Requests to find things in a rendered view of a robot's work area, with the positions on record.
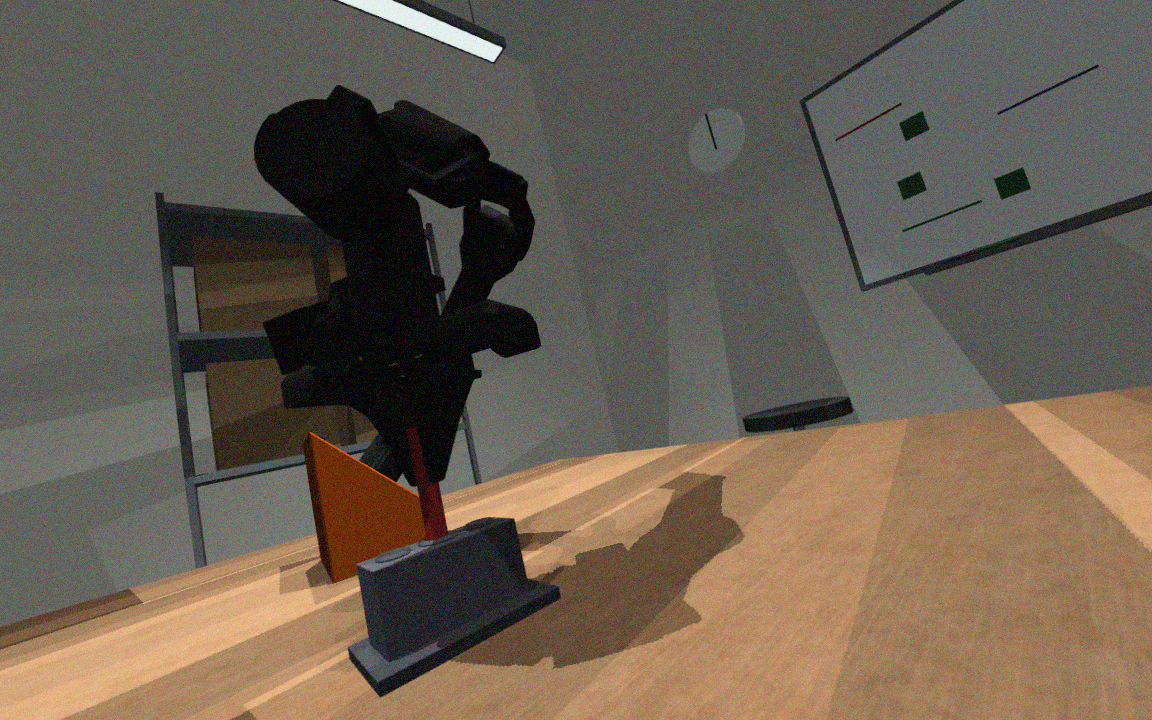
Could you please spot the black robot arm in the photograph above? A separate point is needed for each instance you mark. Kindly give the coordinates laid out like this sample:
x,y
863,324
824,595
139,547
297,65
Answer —
x,y
349,170

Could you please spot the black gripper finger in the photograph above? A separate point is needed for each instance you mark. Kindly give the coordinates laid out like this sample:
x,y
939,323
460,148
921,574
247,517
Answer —
x,y
438,397
392,414

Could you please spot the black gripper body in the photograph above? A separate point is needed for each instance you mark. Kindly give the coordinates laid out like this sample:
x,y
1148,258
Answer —
x,y
448,343

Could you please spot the dark red peg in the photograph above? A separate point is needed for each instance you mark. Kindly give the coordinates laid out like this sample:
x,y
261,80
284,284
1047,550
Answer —
x,y
429,493

